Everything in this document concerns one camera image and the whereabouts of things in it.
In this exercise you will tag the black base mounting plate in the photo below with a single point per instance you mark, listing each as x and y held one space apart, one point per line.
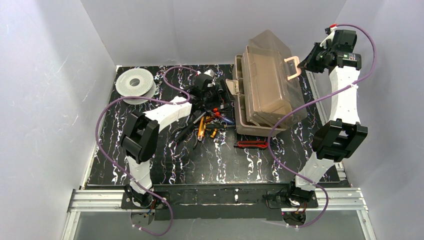
234 201

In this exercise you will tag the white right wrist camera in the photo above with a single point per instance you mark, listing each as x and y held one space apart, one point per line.
330 31

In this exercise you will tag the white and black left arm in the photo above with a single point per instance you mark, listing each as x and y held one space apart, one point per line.
199 101

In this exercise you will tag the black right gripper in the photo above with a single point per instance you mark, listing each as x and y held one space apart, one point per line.
311 60

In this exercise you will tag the red and black utility knife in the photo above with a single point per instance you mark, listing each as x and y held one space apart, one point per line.
257 144

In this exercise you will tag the beige translucent plastic toolbox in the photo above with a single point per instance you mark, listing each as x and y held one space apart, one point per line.
266 87

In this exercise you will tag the blue handled screwdriver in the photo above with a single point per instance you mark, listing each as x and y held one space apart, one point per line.
227 120

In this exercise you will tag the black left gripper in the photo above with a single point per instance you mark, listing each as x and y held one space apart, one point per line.
218 91

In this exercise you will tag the black handled cutters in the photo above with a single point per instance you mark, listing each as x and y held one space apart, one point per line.
180 133

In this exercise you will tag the yellow black bit holder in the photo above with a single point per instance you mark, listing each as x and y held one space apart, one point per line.
213 127

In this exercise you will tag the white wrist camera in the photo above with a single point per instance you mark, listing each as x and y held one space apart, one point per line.
330 31
210 73

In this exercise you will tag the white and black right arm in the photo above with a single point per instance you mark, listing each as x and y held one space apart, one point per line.
340 137

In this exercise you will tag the white filament spool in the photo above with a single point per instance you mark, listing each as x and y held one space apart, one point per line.
136 82

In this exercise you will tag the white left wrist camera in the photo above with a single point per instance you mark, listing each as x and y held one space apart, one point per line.
210 73

